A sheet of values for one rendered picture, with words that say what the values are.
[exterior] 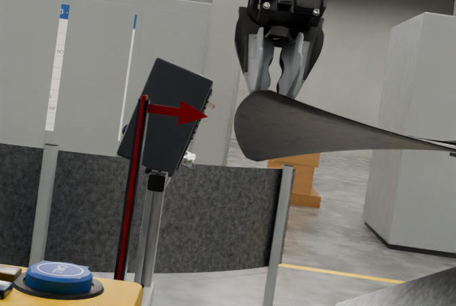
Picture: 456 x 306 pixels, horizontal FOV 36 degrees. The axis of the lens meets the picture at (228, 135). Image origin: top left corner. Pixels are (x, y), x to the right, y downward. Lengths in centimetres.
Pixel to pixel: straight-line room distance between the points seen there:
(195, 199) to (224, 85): 246
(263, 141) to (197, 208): 183
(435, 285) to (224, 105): 429
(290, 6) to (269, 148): 17
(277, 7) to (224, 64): 426
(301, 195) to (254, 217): 608
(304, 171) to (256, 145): 804
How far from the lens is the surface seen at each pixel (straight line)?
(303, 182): 881
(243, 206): 270
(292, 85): 68
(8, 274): 45
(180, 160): 127
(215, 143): 495
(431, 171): 688
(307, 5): 67
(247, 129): 71
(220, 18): 497
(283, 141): 74
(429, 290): 71
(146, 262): 124
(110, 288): 46
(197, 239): 260
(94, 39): 681
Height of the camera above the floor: 120
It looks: 3 degrees down
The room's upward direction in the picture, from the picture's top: 8 degrees clockwise
